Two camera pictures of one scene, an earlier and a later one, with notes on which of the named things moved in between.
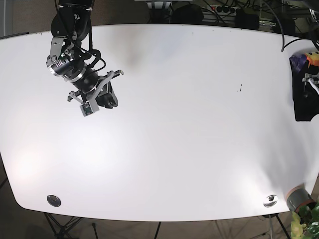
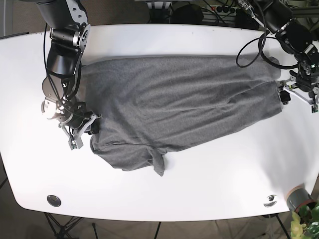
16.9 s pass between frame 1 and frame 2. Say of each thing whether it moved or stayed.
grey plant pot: stayed
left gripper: moved
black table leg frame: stayed
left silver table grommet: stayed
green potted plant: stayed
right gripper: moved
